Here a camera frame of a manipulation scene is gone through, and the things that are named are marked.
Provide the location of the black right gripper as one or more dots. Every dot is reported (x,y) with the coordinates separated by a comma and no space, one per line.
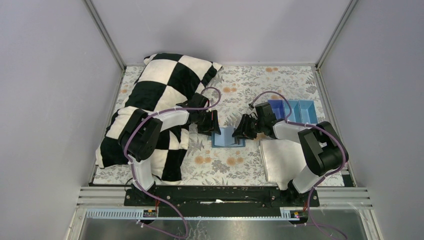
(250,124)

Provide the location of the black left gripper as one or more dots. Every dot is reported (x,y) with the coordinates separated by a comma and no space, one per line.
(208,120)

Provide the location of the blue card holder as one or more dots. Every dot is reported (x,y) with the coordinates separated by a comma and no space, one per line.
(226,140)

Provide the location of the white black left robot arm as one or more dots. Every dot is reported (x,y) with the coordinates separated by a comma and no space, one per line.
(152,143)

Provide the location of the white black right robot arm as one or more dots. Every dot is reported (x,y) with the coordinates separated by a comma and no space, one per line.
(323,149)

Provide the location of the floral table cloth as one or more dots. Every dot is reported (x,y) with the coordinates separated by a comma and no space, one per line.
(239,85)

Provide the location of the white folded towel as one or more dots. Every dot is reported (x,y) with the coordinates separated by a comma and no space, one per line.
(283,160)

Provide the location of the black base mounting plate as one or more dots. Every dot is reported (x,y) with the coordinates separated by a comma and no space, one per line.
(219,201)

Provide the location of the blue three-compartment tray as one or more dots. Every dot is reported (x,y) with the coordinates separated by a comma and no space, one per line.
(302,111)

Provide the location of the black white checkered pillow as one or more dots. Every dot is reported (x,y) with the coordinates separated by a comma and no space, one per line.
(168,79)

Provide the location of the aluminium frame rail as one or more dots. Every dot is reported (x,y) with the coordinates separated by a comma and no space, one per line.
(108,202)

